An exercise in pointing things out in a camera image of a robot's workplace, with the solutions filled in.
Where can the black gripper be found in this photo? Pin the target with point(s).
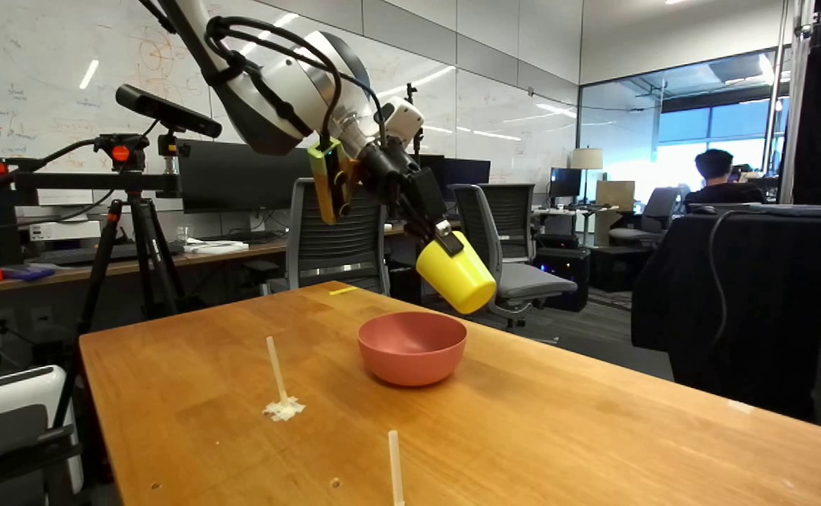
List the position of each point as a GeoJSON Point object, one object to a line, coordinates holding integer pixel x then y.
{"type": "Point", "coordinates": [393, 175]}

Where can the yellow plastic cup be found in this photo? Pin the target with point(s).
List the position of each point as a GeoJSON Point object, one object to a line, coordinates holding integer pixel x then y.
{"type": "Point", "coordinates": [461, 276]}

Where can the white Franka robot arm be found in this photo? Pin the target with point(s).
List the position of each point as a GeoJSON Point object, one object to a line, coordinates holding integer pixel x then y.
{"type": "Point", "coordinates": [270, 101]}

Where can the pink plastic bowl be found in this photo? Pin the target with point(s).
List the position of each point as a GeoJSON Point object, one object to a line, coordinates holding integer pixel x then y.
{"type": "Point", "coordinates": [410, 352]}

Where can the black desk monitor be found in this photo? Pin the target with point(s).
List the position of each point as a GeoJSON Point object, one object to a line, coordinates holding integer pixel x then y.
{"type": "Point", "coordinates": [468, 170]}

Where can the mesh back office chair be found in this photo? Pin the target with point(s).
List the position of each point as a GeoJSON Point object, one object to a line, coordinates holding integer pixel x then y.
{"type": "Point", "coordinates": [336, 253]}

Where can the grey padded office chair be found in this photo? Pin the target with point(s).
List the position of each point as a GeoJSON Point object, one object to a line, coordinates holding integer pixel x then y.
{"type": "Point", "coordinates": [531, 282]}

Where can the small distant monitor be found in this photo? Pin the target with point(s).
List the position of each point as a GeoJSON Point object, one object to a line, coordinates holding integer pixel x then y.
{"type": "Point", "coordinates": [565, 181]}

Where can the long wooden office desk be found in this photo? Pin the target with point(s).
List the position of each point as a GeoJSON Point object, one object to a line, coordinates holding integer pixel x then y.
{"type": "Point", "coordinates": [270, 247]}

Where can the white shade lamp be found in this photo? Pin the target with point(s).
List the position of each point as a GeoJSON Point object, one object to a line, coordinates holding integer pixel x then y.
{"type": "Point", "coordinates": [584, 157]}

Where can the tan box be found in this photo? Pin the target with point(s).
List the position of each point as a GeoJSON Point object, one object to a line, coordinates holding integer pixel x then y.
{"type": "Point", "coordinates": [614, 193]}

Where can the wide black monitor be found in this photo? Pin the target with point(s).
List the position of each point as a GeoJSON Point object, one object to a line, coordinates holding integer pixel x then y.
{"type": "Point", "coordinates": [241, 184]}

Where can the white paper stack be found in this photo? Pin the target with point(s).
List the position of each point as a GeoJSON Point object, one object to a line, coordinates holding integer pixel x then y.
{"type": "Point", "coordinates": [215, 244]}

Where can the seated background person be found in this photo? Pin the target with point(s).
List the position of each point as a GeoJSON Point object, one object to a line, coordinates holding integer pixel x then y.
{"type": "Point", "coordinates": [712, 167]}

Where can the black cloth draped table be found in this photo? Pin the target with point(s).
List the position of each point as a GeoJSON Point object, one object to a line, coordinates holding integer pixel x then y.
{"type": "Point", "coordinates": [764, 298]}

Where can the blue flat item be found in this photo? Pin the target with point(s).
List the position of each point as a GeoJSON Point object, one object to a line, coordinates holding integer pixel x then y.
{"type": "Point", "coordinates": [28, 274]}

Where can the white edged grey panel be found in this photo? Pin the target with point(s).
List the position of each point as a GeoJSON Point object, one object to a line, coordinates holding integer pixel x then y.
{"type": "Point", "coordinates": [5, 410]}

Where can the yellow mounted wrist camera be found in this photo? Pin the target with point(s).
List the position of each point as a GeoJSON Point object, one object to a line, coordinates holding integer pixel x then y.
{"type": "Point", "coordinates": [326, 184]}

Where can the black bar camera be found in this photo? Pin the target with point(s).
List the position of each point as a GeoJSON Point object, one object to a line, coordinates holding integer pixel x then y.
{"type": "Point", "coordinates": [165, 111]}

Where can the black camera tripod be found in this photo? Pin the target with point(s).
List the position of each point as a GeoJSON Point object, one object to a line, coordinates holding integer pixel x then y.
{"type": "Point", "coordinates": [130, 185]}

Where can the black clamp rail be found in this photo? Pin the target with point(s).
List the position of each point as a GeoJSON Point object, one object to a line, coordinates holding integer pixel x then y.
{"type": "Point", "coordinates": [73, 181]}

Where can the white vertical post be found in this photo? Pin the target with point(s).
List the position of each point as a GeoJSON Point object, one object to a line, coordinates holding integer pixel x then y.
{"type": "Point", "coordinates": [787, 94]}

